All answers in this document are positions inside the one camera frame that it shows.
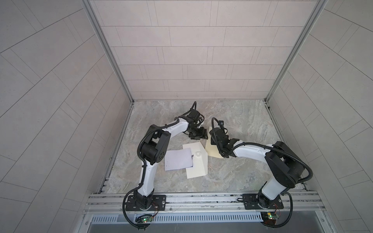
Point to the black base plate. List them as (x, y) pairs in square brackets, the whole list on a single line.
[(253, 202), (141, 203)]

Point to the white ventilation grille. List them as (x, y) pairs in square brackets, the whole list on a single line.
[(167, 218)]

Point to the cream white envelope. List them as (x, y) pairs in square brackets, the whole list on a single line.
[(199, 159)]

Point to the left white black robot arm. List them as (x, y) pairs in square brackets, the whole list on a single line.
[(153, 147)]

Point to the right circuit board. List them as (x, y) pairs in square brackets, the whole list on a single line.
[(269, 218)]

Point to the yellow manila envelope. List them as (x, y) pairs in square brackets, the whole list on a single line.
[(212, 150)]

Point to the left circuit board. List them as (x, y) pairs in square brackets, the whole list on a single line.
[(144, 219)]

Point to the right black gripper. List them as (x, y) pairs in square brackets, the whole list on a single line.
[(212, 141)]

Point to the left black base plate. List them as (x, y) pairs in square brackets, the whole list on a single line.
[(141, 203)]

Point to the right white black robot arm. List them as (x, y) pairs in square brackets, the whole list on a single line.
[(284, 164)]

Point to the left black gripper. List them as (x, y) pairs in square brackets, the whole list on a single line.
[(201, 134)]

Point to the aluminium mounting rail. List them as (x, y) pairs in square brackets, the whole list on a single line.
[(298, 200)]

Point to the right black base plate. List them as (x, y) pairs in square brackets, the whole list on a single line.
[(253, 202)]

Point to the white paper sheet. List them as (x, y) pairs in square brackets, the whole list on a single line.
[(178, 159)]

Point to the circuit board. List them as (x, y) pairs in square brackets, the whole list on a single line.
[(144, 219), (269, 218)]

